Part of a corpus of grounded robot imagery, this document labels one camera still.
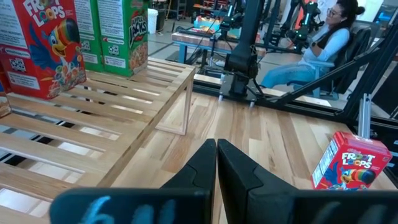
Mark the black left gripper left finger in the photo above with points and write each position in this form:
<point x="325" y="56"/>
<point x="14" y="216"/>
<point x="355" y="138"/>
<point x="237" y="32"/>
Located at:
<point x="140" y="207"/>

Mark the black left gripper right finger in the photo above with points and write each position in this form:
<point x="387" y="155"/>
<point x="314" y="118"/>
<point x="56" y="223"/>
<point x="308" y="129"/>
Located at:
<point x="295" y="208"/>

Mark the red Froot Loops cereal box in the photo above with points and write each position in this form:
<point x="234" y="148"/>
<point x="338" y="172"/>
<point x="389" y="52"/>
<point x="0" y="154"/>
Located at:
<point x="351" y="161"/>
<point x="46" y="56"/>

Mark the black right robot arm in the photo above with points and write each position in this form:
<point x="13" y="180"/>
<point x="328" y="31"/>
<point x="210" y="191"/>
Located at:
<point x="248" y="31"/>

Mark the background black robot arm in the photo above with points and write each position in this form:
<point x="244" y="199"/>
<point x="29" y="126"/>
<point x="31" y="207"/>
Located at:
<point x="303" y="28"/>

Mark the wooden slatted shelf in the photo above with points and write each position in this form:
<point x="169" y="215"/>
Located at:
<point x="77" y="115"/>

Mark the person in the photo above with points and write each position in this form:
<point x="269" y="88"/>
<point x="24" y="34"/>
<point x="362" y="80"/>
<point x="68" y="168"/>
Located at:
<point x="332" y="43"/>

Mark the black office chair blue arms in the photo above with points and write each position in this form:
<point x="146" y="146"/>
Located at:
<point x="357" y="49"/>

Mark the white bucket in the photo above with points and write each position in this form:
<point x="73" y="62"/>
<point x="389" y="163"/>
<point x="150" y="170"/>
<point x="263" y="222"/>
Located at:
<point x="152" y="20"/>

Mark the colourful small package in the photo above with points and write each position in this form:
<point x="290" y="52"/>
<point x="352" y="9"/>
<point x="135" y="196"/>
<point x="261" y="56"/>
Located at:
<point x="206" y="23"/>

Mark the silver aluminium post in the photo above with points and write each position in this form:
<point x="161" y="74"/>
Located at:
<point x="364" y="118"/>

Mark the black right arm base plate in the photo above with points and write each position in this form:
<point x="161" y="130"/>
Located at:
<point x="228" y="88"/>

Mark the blue steel frame workbench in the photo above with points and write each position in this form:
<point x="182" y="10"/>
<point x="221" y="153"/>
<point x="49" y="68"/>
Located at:
<point x="192" y="37"/>

